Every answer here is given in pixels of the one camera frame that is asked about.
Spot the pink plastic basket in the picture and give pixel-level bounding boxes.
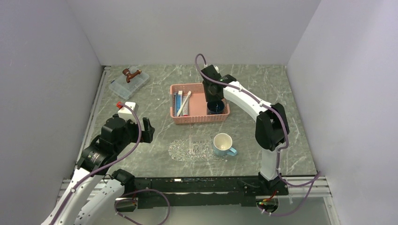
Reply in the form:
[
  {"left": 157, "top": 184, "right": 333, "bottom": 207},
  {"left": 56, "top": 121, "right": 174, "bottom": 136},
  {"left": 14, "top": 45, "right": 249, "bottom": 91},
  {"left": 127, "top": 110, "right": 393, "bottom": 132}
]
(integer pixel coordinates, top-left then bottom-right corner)
[{"left": 169, "top": 83, "right": 230, "bottom": 124}]

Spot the clear textured oval tray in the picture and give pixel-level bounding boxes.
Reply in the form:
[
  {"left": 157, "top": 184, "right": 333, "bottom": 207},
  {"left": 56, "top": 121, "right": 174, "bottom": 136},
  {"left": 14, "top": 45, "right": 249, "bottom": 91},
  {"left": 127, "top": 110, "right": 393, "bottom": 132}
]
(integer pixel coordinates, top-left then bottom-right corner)
[{"left": 168, "top": 137, "right": 226, "bottom": 162}]

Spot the white and blue mug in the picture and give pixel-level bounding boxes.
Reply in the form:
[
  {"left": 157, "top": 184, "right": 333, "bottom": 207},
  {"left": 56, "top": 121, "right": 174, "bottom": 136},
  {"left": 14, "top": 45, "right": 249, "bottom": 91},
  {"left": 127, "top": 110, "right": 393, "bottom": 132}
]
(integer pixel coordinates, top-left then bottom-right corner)
[{"left": 213, "top": 133, "right": 237, "bottom": 156}]

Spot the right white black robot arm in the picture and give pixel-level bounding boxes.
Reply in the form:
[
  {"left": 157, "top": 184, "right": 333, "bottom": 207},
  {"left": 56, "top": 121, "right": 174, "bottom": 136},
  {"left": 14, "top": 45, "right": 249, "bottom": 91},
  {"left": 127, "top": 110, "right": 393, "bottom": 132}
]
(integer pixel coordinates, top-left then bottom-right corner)
[{"left": 199, "top": 65, "right": 290, "bottom": 195}]

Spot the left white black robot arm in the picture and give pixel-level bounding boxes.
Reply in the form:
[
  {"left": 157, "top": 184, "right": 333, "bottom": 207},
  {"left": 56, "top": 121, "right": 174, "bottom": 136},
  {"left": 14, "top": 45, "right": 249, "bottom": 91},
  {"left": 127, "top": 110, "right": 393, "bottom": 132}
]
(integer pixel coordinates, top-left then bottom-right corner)
[{"left": 43, "top": 113, "right": 155, "bottom": 225}]

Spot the white toothbrush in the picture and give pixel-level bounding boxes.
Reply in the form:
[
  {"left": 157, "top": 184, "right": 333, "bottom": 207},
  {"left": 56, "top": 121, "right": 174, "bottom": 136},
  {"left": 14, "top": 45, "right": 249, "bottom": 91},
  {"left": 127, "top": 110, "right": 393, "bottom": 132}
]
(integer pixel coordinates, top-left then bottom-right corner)
[{"left": 176, "top": 91, "right": 191, "bottom": 117}]

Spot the white red toothpaste tube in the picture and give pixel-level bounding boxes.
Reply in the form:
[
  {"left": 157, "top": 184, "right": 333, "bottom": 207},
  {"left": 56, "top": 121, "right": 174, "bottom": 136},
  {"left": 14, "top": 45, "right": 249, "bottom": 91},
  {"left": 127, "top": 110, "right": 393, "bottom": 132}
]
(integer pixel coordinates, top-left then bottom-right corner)
[{"left": 180, "top": 96, "right": 190, "bottom": 116}]

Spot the blue toothpaste tube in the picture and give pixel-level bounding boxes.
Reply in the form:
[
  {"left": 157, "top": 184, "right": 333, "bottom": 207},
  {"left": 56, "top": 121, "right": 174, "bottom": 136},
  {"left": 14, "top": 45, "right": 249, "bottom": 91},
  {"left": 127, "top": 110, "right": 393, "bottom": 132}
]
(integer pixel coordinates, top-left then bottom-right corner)
[{"left": 174, "top": 90, "right": 183, "bottom": 117}]

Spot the dark blue mug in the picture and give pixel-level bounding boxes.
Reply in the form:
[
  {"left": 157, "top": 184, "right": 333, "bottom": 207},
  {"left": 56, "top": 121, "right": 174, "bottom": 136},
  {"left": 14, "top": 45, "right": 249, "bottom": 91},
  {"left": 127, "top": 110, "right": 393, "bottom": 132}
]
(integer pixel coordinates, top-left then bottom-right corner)
[{"left": 207, "top": 100, "right": 225, "bottom": 115}]

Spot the clear plastic organizer box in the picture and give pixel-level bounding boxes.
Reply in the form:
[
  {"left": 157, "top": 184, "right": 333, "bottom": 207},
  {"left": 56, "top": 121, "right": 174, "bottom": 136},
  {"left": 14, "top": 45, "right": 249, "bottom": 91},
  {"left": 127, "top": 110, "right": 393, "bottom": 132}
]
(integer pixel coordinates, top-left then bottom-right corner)
[{"left": 108, "top": 66, "right": 150, "bottom": 100}]

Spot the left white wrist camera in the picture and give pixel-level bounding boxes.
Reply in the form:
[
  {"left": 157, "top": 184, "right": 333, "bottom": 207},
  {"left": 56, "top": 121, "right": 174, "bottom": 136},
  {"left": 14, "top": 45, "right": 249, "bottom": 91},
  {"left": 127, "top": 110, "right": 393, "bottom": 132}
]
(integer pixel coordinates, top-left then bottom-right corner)
[{"left": 116, "top": 101, "right": 138, "bottom": 122}]

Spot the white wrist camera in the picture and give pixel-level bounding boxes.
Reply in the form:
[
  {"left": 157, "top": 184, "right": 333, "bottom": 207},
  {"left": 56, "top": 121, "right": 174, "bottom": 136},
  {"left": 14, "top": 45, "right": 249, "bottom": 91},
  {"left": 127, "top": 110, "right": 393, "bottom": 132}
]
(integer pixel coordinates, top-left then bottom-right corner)
[
  {"left": 213, "top": 65, "right": 219, "bottom": 73},
  {"left": 116, "top": 101, "right": 138, "bottom": 122}
]

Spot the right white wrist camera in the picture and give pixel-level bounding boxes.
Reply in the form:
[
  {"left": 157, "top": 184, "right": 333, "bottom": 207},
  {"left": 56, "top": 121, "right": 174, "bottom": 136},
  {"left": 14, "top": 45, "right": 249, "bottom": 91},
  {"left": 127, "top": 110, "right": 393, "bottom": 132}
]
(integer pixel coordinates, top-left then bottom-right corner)
[{"left": 213, "top": 65, "right": 219, "bottom": 73}]

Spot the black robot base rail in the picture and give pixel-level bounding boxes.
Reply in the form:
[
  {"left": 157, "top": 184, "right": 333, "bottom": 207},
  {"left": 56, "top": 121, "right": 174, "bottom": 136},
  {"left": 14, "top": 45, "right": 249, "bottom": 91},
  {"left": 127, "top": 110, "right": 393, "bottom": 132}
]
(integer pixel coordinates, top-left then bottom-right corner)
[{"left": 104, "top": 169, "right": 308, "bottom": 212}]

